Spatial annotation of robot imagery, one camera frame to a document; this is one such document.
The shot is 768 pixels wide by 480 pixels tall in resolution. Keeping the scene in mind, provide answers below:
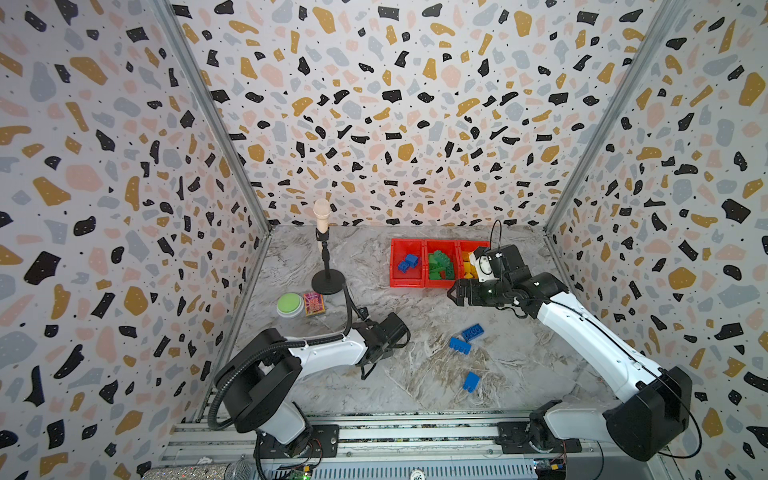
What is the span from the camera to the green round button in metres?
0.97

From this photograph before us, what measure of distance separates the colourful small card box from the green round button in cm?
2

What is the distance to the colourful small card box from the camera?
0.97m
